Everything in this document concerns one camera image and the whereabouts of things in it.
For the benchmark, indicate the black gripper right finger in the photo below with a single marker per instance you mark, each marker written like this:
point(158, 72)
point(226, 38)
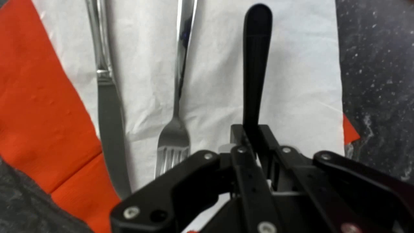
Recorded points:
point(354, 195)

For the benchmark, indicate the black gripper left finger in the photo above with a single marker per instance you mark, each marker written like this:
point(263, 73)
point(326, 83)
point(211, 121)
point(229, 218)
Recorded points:
point(185, 195)

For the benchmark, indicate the silver metal fork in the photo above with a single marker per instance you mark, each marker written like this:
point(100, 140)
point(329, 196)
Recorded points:
point(175, 134)

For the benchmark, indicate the silver metal knife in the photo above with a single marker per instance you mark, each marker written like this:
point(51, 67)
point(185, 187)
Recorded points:
point(112, 130)

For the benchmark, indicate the black plastic utensil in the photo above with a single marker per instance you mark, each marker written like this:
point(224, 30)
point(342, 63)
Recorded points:
point(257, 65)

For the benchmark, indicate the white paper napkin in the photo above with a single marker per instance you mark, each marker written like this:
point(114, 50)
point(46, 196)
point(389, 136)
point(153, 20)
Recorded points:
point(215, 86)

